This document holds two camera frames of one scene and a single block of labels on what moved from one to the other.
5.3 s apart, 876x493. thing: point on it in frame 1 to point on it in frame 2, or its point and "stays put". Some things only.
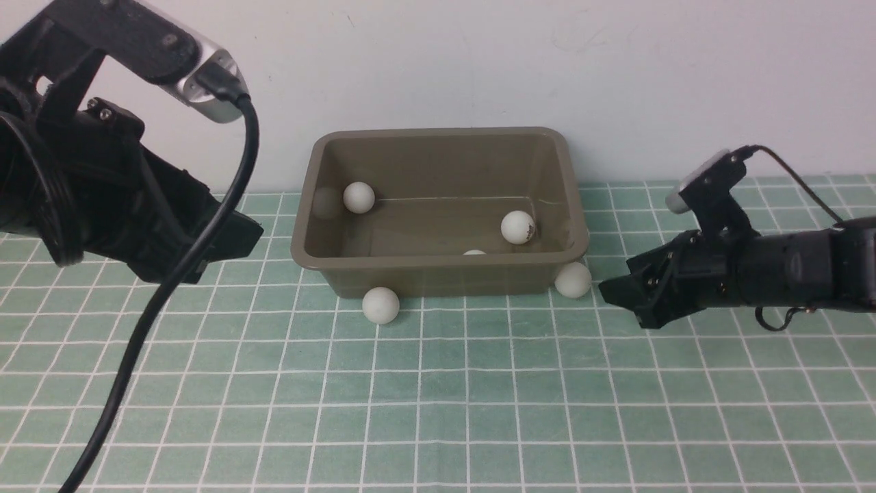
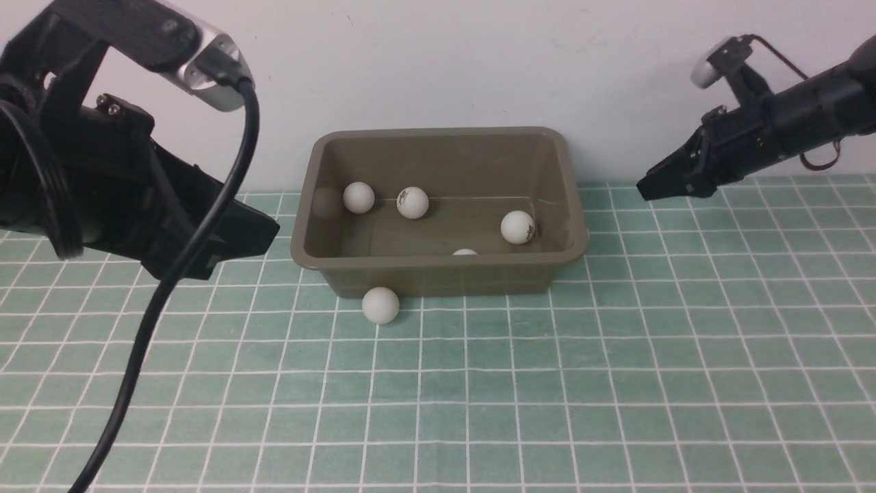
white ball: [380, 305] stays put
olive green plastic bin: [441, 196] stays put
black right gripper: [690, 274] to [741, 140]
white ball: [358, 197] stays put
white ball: [517, 226] stays put
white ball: [573, 280] to [413, 202]
